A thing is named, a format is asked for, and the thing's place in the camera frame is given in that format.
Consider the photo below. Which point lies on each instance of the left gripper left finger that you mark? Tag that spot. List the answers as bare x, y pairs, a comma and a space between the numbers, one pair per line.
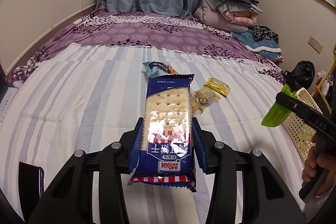
68, 198

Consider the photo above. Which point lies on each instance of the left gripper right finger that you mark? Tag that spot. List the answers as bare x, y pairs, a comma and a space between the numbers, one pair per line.
266, 198

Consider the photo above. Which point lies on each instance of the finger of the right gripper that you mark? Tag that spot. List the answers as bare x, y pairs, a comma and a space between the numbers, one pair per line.
301, 109

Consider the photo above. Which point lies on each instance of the cream perforated plastic basket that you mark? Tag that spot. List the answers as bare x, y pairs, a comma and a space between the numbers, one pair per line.
299, 132

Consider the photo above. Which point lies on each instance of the green snack packet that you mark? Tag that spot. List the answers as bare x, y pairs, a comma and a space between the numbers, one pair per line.
277, 113

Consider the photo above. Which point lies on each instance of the small yellow snack packet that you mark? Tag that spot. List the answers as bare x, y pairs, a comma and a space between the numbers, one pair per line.
218, 86

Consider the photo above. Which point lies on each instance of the clear biscuit packet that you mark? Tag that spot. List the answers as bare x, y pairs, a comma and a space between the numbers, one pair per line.
202, 99

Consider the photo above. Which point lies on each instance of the blue soda cracker pack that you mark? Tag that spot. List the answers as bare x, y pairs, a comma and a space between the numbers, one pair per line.
166, 155

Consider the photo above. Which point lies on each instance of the light blue snack bag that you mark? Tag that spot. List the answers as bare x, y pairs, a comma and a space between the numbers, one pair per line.
155, 69

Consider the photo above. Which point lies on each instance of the right hand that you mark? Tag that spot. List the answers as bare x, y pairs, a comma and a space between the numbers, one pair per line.
310, 170

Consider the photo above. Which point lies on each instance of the wooden bamboo shelf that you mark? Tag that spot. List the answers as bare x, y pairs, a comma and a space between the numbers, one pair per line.
323, 86

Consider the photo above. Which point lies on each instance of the black handbag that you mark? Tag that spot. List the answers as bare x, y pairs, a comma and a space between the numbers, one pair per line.
301, 76

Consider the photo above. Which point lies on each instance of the teal blue blanket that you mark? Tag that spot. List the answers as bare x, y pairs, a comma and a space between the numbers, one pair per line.
267, 49

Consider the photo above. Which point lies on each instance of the black white patterned cloth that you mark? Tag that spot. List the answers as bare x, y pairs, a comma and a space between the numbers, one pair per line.
263, 33

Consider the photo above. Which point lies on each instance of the pink folded quilt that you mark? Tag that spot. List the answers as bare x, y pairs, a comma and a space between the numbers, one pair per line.
244, 18

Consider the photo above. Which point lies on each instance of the mauve pillow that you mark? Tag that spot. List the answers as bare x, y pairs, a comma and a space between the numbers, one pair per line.
214, 19

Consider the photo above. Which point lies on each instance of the purple floral bedspread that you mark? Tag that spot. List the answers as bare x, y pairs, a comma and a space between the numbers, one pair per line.
175, 33

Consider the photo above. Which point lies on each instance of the wall socket panel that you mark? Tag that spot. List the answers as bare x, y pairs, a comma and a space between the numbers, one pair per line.
315, 44

